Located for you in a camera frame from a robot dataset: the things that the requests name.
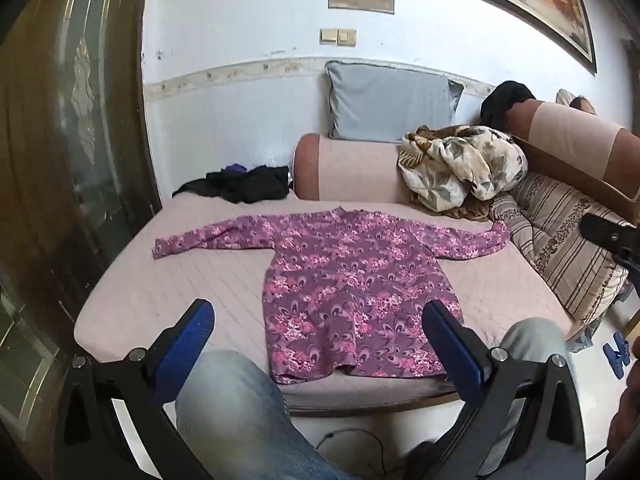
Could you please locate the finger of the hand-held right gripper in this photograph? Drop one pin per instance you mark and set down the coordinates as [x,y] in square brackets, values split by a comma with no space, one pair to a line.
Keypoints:
[602,231]

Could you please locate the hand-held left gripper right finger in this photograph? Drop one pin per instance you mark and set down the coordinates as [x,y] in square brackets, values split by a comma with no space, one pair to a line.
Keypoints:
[452,345]

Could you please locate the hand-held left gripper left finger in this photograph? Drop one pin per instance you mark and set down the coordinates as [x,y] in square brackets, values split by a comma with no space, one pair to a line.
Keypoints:
[187,332]

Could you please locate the purple floral long-sleeved shirt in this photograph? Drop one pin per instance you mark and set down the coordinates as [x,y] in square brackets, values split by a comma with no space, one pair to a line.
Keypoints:
[350,285]

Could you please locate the pile of black clothes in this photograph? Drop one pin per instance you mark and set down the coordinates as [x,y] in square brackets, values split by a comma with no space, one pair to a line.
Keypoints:
[250,185]

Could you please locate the striped cushion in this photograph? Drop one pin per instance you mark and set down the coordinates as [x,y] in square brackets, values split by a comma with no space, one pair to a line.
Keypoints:
[550,225]

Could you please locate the pink bed mattress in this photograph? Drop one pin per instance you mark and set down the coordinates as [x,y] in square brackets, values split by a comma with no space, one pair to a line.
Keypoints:
[175,280]

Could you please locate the person's left leg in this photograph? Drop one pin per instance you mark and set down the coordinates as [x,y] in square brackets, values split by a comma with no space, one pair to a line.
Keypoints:
[235,410]

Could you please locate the blue slipper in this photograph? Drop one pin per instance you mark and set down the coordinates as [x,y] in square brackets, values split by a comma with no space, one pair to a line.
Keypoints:
[622,345]
[612,362]

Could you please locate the black cloth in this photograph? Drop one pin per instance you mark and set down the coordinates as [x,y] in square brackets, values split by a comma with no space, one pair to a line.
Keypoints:
[505,100]

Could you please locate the cream floral blanket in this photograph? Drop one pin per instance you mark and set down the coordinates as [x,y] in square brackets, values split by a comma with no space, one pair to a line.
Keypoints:
[450,170]

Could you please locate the pink bolster pillow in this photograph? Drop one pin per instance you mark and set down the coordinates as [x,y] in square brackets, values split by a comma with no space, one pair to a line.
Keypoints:
[350,170]

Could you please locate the grey pillow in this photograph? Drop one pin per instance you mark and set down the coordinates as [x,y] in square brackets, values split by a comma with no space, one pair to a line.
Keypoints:
[390,100]

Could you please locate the beige light switch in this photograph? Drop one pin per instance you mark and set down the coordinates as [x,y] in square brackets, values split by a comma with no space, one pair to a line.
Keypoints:
[328,36]
[347,37]

